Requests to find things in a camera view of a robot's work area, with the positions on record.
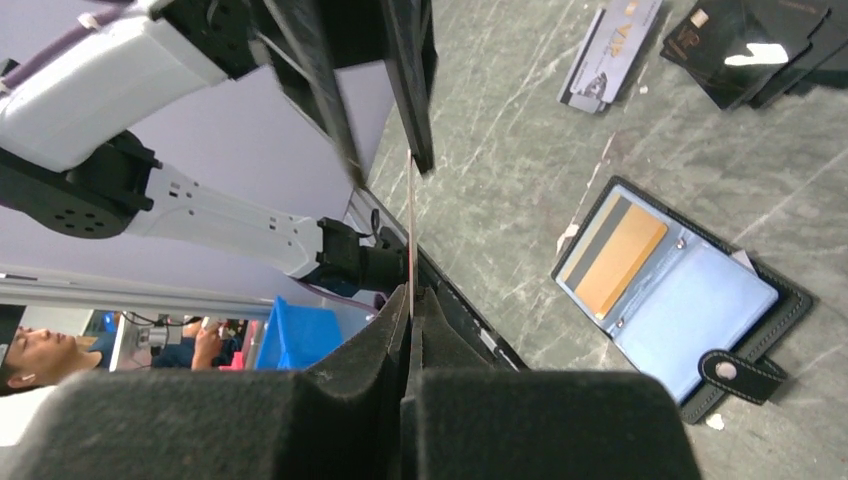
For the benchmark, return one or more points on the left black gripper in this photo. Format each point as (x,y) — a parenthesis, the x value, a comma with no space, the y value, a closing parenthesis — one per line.
(242,36)

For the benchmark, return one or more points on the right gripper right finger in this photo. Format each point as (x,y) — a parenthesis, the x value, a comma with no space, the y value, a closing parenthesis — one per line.
(463,418)

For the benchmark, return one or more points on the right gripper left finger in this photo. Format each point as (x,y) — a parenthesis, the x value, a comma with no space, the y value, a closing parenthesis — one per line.
(338,419)

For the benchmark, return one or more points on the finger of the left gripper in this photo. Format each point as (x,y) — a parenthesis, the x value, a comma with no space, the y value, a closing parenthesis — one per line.
(406,72)

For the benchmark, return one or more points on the black leather card holder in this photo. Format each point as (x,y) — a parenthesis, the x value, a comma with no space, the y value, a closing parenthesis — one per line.
(700,315)

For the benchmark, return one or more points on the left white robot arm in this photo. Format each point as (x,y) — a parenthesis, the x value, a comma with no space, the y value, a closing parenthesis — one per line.
(70,162)

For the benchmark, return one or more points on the gold card in holder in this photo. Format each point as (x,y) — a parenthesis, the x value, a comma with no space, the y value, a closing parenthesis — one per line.
(613,248)

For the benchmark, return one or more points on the blue plastic bin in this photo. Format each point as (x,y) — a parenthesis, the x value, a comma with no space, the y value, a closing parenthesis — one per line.
(297,337)

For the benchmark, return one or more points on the person with earbud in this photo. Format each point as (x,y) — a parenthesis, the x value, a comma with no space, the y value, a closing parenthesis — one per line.
(33,362)

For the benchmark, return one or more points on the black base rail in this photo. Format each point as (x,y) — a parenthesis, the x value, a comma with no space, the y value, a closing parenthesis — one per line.
(457,311)

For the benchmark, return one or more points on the aluminium frame rail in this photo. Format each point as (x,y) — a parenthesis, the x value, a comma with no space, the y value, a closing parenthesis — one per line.
(132,298)

